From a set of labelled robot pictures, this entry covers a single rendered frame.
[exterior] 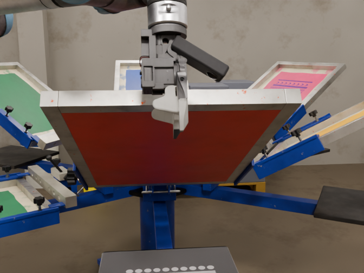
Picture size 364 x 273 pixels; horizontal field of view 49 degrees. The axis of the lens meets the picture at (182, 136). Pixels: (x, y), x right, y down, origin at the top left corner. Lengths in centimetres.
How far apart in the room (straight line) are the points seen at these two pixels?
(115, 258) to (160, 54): 87
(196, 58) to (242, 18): 488
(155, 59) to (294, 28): 516
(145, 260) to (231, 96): 72
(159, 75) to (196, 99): 20
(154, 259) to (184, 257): 10
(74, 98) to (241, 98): 37
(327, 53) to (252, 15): 120
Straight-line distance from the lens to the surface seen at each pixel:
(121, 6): 82
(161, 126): 101
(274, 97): 95
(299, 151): 170
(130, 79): 334
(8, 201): 206
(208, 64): 75
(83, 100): 91
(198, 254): 146
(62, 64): 550
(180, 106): 68
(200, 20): 550
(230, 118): 99
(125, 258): 145
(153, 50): 75
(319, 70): 301
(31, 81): 310
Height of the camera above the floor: 165
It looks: 12 degrees down
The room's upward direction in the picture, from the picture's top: straight up
